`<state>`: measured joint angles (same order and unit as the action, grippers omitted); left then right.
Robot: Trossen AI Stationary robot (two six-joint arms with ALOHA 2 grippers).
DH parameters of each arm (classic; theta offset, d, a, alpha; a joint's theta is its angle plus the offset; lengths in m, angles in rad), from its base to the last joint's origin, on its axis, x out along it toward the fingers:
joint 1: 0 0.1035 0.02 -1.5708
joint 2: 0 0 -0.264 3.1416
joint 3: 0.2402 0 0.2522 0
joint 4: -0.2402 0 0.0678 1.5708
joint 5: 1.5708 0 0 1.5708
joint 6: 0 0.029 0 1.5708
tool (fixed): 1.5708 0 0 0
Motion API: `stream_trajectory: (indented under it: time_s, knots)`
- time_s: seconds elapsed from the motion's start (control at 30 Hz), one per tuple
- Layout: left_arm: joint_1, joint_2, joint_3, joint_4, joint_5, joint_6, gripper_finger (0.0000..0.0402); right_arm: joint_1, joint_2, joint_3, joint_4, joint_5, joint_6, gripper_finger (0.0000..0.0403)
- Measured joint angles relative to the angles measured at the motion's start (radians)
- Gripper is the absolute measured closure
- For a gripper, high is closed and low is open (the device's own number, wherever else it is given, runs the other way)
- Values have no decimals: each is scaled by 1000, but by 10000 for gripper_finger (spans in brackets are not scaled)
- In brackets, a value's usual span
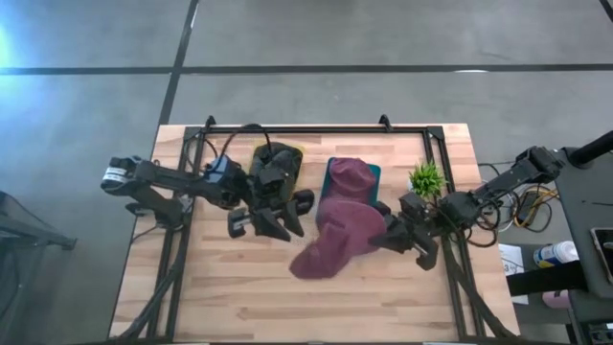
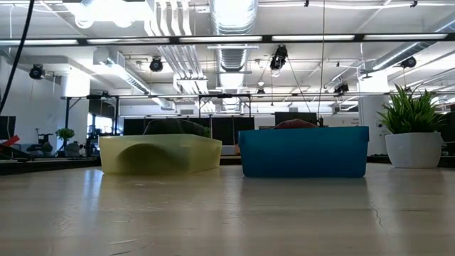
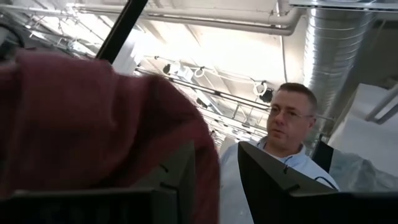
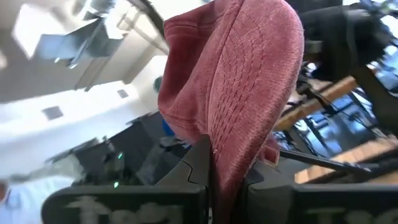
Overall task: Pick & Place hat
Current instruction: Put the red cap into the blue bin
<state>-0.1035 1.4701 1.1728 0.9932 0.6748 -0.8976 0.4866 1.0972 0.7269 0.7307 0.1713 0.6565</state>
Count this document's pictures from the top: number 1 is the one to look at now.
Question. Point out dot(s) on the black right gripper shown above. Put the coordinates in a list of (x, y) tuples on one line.
[(416, 215)]

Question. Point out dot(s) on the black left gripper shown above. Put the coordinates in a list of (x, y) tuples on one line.
[(268, 206)]

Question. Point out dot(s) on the maroon cap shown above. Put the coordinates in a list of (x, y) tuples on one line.
[(340, 235), (352, 179)]

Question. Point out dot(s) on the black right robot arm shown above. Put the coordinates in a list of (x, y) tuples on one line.
[(503, 179)]

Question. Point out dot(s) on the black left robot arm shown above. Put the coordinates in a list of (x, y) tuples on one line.
[(167, 179)]

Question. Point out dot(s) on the small green potted plant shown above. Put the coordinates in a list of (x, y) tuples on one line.
[(426, 178)]

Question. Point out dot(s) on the blue plastic bin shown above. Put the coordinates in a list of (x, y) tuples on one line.
[(376, 179)]

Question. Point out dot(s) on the yellow translucent plastic bin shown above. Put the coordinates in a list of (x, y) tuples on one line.
[(299, 149)]

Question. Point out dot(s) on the white paper sheet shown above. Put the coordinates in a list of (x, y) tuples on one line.
[(512, 261)]

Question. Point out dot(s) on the black power adapter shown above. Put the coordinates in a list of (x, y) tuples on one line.
[(529, 206)]

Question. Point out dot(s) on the white spray can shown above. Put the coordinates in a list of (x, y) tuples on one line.
[(555, 254)]

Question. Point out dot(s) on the pink object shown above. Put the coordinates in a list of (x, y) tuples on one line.
[(556, 299)]

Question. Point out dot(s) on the grey side cart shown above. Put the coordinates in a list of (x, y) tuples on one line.
[(584, 206)]

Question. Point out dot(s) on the dark tablet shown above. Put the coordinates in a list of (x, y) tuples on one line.
[(604, 254)]

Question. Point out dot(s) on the black pole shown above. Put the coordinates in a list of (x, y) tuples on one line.
[(591, 149)]

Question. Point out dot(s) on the black floor stand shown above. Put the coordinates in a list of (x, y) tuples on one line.
[(33, 235)]

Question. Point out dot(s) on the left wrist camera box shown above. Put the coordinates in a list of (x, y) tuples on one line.
[(273, 178)]

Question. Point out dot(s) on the black metal table frame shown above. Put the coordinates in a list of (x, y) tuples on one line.
[(335, 129)]

